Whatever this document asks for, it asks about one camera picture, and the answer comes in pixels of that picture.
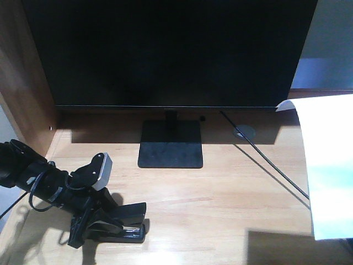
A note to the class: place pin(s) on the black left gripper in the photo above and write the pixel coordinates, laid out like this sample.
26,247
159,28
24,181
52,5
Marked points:
84,202

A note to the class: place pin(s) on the black stapler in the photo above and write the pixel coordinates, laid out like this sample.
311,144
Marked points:
123,224

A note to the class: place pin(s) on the white paper sheets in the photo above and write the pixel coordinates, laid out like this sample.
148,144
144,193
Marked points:
326,127

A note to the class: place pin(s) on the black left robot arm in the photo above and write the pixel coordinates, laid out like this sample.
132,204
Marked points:
21,166

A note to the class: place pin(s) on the wooden shelf unit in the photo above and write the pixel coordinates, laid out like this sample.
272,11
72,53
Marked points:
27,108

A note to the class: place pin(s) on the black computer monitor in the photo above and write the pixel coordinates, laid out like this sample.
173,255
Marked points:
169,55

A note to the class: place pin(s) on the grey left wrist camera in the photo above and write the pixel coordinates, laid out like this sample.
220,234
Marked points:
94,175

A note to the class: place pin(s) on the grey desk cable grommet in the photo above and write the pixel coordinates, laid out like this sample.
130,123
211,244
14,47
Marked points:
244,130

